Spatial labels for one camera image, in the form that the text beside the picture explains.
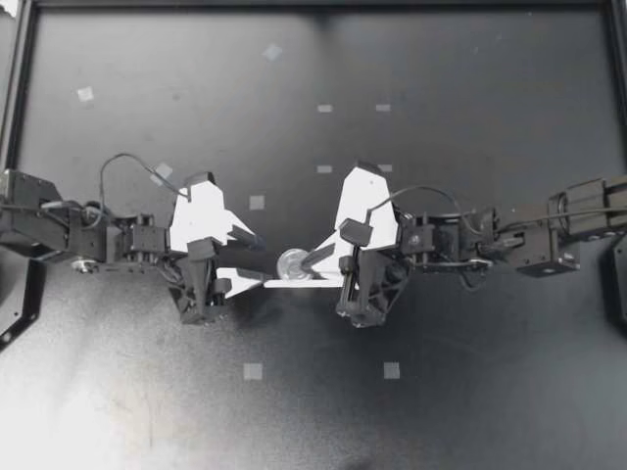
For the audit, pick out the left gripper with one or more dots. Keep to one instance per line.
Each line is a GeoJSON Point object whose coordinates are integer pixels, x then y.
{"type": "Point", "coordinates": [196, 294]}

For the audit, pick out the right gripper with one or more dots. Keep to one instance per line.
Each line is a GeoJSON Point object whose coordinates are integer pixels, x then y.
{"type": "Point", "coordinates": [365, 289]}

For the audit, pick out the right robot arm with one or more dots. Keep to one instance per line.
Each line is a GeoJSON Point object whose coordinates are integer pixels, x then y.
{"type": "Point", "coordinates": [544, 240]}

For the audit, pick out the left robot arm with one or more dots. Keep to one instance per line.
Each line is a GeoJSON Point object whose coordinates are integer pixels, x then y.
{"type": "Point", "coordinates": [83, 235]}

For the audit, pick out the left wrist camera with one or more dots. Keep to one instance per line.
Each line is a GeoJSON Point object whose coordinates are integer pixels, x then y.
{"type": "Point", "coordinates": [203, 218]}

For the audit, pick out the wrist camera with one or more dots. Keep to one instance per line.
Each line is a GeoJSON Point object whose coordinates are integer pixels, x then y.
{"type": "Point", "coordinates": [203, 218]}
{"type": "Point", "coordinates": [365, 201]}

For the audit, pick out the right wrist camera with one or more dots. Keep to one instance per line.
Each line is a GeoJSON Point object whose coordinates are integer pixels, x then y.
{"type": "Point", "coordinates": [365, 201]}

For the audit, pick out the black frame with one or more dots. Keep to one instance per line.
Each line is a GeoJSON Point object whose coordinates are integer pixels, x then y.
{"type": "Point", "coordinates": [313, 3]}

